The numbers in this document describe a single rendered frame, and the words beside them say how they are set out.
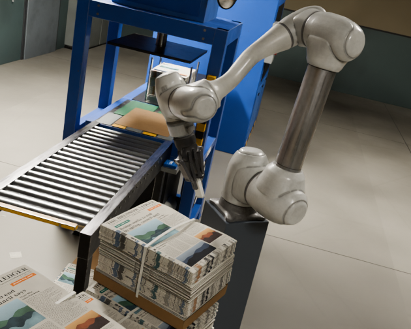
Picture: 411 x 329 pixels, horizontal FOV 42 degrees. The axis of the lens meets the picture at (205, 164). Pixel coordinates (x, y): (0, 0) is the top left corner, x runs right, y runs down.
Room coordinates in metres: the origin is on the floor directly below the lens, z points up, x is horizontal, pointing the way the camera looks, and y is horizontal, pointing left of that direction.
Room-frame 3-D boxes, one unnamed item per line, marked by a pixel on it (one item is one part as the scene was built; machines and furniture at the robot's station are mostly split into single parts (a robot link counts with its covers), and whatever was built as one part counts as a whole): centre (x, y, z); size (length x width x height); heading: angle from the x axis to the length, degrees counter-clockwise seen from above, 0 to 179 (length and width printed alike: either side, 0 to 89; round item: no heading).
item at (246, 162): (1.97, -0.17, 1.17); 0.18 x 0.16 x 0.22; 37
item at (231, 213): (1.99, -0.16, 1.03); 0.22 x 0.18 x 0.06; 30
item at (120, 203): (2.54, 0.34, 0.74); 1.34 x 0.05 x 0.12; 173
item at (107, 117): (3.59, 0.47, 0.75); 0.70 x 0.65 x 0.10; 173
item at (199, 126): (3.18, 0.08, 1.05); 0.05 x 0.05 x 0.45; 83
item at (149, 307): (1.53, -0.03, 0.86); 0.29 x 0.16 x 0.04; 153
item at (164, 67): (4.15, 0.40, 0.93); 0.38 x 0.30 x 0.26; 173
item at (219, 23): (3.58, 0.47, 1.50); 0.94 x 0.68 x 0.10; 83
